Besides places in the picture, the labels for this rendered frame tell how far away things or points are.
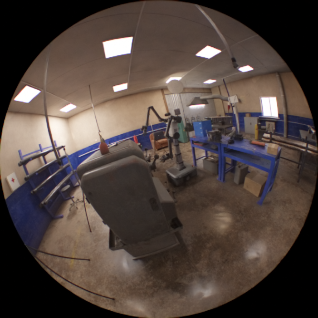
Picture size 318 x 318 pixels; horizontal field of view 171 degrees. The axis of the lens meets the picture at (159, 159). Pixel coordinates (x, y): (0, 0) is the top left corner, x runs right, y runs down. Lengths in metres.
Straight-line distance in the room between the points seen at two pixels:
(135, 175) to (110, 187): 0.17
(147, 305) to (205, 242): 1.08
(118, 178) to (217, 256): 1.38
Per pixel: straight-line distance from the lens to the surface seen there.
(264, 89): 7.17
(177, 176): 2.32
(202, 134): 2.75
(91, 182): 0.67
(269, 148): 1.73
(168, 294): 1.47
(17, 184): 3.42
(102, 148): 0.76
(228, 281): 1.50
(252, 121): 7.00
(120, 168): 0.60
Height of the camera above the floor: 1.44
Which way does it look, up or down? 20 degrees down
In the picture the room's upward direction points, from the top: 15 degrees counter-clockwise
